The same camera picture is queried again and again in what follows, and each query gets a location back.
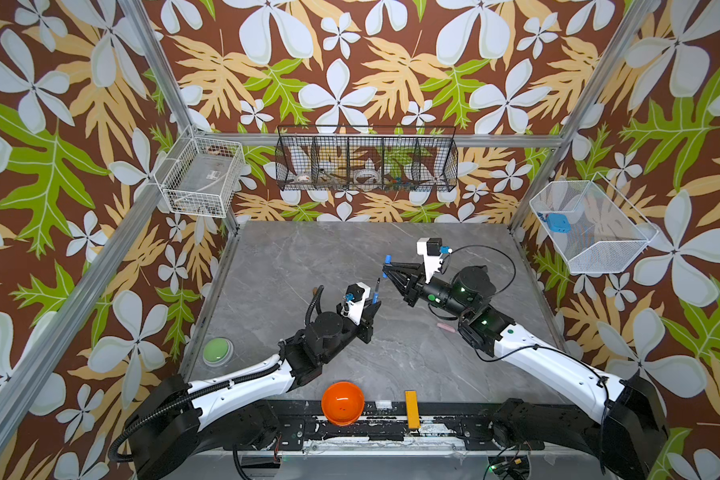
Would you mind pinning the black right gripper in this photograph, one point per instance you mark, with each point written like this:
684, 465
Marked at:
417, 288

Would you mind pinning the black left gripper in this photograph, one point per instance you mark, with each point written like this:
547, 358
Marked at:
365, 324

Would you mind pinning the blue pen cap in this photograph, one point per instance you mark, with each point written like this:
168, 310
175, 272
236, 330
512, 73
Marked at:
387, 262

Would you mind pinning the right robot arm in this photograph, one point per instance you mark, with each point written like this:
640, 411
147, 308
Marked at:
619, 420

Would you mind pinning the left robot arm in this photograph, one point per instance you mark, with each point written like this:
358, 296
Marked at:
180, 419

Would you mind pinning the orange bowl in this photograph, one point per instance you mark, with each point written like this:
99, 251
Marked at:
343, 403

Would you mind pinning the yellow block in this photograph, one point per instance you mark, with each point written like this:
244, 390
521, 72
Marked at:
412, 410

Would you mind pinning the green push button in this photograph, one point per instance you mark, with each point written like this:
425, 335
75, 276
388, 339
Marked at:
217, 352

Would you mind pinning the blue object in basket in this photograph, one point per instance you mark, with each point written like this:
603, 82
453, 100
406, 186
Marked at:
558, 223

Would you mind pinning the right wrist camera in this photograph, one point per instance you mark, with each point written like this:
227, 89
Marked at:
433, 252

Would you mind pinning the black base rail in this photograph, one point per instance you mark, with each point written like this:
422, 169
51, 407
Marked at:
474, 426

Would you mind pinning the black wire basket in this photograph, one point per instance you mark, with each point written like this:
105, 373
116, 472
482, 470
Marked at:
349, 157

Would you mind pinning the white wire basket right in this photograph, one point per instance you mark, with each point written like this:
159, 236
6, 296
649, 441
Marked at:
608, 231

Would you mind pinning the white wire basket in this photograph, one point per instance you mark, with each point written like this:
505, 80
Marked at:
608, 231
199, 175

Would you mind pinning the white wire basket left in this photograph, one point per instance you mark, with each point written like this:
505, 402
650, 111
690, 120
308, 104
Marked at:
199, 175

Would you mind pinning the aluminium left corner post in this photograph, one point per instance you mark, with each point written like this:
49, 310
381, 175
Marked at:
136, 13

